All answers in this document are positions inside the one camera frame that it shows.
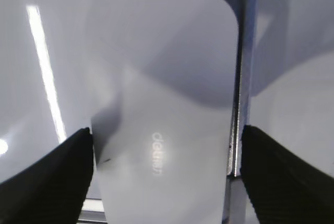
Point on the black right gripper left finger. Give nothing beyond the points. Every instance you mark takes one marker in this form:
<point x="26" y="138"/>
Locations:
<point x="53" y="189"/>

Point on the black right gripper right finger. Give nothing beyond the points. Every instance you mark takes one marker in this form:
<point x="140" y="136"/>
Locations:
<point x="282" y="187"/>

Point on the white whiteboard eraser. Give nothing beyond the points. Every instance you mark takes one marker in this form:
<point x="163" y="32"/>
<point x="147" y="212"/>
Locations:
<point x="166" y="71"/>

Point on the white whiteboard with metal frame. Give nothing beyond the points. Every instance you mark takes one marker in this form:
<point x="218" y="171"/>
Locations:
<point x="283" y="85"/>

